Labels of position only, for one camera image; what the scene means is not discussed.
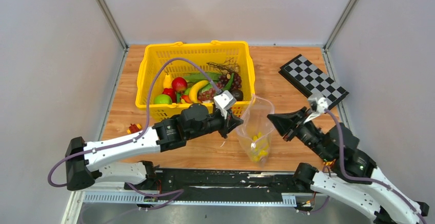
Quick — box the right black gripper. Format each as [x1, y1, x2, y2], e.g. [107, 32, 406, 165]
[266, 107, 331, 162]

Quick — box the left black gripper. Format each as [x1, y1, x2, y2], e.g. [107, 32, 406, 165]
[187, 108, 244, 141]

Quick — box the clear zip top bag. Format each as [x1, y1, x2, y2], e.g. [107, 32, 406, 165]
[235, 95, 275, 167]

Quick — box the yellow banana bunch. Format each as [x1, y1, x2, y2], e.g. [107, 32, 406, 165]
[249, 132, 270, 162]

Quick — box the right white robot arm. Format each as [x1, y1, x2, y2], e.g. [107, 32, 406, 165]
[267, 108, 429, 223]

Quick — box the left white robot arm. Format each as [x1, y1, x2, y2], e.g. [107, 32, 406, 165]
[65, 104, 243, 191]

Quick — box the dark avocado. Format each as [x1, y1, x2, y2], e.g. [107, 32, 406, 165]
[230, 89, 244, 101]

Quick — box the green chili pepper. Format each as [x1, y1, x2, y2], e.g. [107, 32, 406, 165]
[222, 73, 234, 91]

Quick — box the single yellow banana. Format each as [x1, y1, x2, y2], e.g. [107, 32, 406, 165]
[188, 80, 209, 103]

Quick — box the folded black chessboard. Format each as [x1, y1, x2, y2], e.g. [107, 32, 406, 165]
[279, 54, 349, 109]

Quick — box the green leafy vegetable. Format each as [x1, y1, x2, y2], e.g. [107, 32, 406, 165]
[183, 72, 221, 83]

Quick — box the red apple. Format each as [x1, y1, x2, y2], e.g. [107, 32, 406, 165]
[171, 77, 188, 93]

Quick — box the red bell pepper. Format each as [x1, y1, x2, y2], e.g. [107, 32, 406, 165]
[162, 88, 177, 103]

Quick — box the green apple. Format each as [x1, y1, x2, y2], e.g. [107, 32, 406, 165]
[153, 94, 172, 105]

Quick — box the yellow pear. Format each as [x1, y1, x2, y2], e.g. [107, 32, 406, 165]
[163, 73, 173, 89]

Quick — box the colourful toy block car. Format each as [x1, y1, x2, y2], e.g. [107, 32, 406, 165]
[127, 124, 142, 134]

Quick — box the yellow plastic basket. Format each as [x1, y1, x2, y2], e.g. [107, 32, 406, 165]
[135, 40, 255, 121]

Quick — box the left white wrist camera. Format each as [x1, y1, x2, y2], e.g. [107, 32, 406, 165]
[213, 90, 236, 119]

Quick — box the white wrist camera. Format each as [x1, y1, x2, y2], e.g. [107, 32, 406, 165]
[213, 90, 236, 119]
[304, 93, 329, 123]

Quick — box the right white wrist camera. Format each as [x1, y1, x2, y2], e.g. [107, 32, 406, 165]
[304, 93, 329, 123]

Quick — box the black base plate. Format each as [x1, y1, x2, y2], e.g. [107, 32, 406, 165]
[135, 169, 313, 195]

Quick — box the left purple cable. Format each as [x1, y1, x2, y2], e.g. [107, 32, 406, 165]
[47, 57, 223, 188]

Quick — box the white slotted cable duct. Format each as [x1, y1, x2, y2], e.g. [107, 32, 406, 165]
[83, 189, 296, 207]

